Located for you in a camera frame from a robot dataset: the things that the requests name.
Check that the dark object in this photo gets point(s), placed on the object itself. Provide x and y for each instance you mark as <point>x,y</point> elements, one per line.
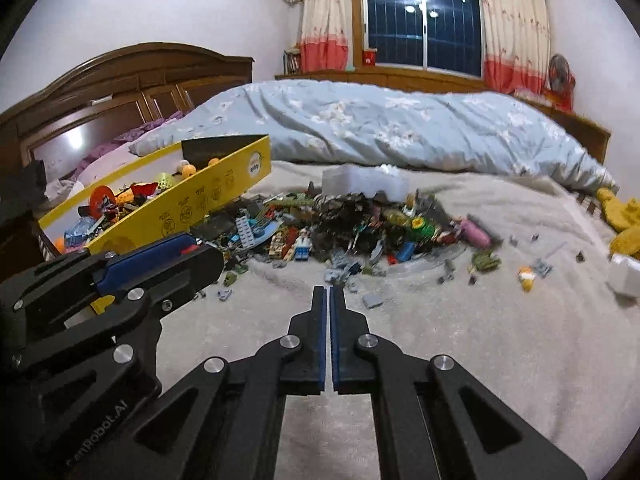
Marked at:
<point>20,195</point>

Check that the cream and red curtain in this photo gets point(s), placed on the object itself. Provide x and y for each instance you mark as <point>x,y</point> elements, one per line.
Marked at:
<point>512,30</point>
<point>325,20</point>

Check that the red electric fan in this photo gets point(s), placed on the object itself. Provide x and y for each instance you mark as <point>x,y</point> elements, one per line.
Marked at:
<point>560,77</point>

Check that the pile of toy building bricks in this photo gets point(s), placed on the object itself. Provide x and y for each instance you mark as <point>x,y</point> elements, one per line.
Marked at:
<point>350,220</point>

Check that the light blue transparent toy hull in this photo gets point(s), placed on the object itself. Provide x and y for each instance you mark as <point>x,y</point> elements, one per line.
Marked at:
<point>80,230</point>

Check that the pink toy piece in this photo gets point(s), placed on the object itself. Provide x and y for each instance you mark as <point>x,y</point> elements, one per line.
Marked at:
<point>475,232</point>

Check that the light blue studded plate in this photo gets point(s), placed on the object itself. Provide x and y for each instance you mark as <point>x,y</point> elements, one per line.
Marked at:
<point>247,230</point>

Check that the grey square toy plate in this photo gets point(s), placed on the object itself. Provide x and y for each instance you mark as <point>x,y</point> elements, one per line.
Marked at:
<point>372,300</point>

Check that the window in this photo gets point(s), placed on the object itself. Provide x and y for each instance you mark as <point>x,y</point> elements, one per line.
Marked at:
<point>420,20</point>

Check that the purple cloth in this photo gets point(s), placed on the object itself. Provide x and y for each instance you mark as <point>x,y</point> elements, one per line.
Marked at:
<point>115,145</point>

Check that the white clothes heap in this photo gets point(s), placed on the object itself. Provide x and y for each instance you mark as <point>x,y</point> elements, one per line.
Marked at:
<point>57,190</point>

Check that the olive green toy brick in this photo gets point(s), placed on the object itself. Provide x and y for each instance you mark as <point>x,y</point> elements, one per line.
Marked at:
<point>484,261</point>

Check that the yellow and white small toy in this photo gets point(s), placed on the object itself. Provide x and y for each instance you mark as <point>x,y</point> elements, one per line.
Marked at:
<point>526,277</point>

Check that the white and blue toy minifigure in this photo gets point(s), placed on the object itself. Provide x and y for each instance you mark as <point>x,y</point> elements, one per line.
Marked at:
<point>301,245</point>

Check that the grey towel blanket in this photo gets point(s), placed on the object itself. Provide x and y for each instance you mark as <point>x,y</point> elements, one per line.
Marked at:
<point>450,335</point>

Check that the red round toy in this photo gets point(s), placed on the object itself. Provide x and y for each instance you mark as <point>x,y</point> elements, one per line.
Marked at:
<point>102,199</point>

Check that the white plastic container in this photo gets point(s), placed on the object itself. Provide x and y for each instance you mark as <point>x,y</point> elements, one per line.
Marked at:
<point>360,182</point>

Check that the yellow cardboard box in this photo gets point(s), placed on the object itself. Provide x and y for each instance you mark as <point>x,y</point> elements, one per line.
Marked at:
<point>200,200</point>

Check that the small red box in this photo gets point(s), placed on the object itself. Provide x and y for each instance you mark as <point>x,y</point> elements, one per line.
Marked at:
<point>370,56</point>

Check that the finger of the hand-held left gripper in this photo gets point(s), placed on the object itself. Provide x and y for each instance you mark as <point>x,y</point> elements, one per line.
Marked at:
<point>140,265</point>
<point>175,285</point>

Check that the blue cylinder toy brick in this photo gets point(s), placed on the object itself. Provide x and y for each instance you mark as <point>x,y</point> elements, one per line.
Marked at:
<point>406,250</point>

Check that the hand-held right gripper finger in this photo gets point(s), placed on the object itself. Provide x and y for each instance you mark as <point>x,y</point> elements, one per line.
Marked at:
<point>334,340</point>
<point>322,340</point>

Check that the dark wooden headboard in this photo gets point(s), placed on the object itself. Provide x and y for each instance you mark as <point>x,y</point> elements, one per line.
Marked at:
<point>125,75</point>

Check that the blue floral quilt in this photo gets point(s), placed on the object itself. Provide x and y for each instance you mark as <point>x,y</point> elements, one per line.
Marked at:
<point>400,130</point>

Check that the heap of mixed small toys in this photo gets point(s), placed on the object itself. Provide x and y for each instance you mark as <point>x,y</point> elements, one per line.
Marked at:
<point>125,205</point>

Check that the grey round-holed toy plate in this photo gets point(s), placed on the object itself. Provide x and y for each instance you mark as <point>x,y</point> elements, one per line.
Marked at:
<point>542,267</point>

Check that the row of books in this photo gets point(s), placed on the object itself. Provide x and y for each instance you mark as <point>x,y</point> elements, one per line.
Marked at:
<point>292,61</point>

